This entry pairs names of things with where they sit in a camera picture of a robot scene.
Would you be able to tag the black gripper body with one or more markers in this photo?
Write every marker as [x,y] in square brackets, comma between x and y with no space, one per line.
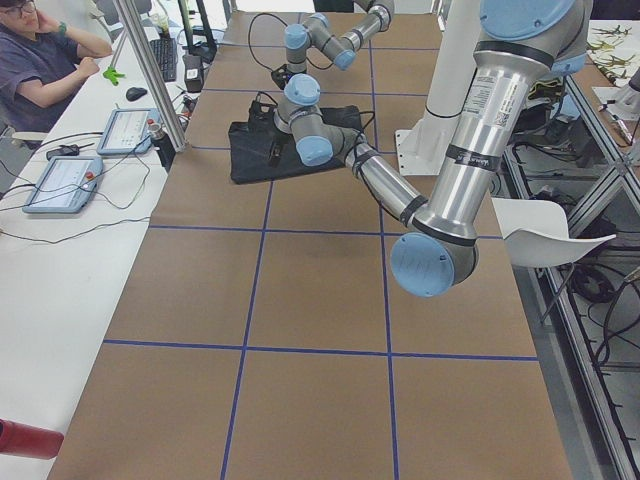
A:
[288,74]
[274,131]

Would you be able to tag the black graphic t-shirt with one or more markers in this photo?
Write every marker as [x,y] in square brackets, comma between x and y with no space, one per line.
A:
[264,155]

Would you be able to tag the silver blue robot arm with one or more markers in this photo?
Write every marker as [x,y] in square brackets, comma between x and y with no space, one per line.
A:
[315,32]
[520,42]

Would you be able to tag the black water bottle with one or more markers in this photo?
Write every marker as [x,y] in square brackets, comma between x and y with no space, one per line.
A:
[162,143]

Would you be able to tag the black keyboard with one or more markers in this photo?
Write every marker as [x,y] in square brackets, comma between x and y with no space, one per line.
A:
[164,51]

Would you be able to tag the black computer mouse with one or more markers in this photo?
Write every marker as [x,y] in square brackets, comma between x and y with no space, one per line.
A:
[135,93]

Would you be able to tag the upper blue teach pendant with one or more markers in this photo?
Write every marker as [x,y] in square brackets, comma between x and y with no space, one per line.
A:
[127,132]

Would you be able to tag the blue teach pendant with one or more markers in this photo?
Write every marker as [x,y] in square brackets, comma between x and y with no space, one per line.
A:
[127,132]
[65,186]

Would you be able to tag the lower blue teach pendant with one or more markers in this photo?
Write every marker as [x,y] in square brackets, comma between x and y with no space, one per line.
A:
[65,186]

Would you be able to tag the seated person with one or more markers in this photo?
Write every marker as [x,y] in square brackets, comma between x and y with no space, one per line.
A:
[44,63]

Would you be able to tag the white plastic chair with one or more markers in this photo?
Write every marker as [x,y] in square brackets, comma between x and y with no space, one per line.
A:
[536,233]

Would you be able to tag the red bottle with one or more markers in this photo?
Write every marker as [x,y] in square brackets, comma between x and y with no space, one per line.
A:
[22,440]

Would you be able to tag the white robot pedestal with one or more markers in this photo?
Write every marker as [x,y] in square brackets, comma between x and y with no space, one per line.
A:
[421,150]

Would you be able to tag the grey aluminium frame post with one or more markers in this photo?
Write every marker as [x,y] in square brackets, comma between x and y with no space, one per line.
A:
[130,19]

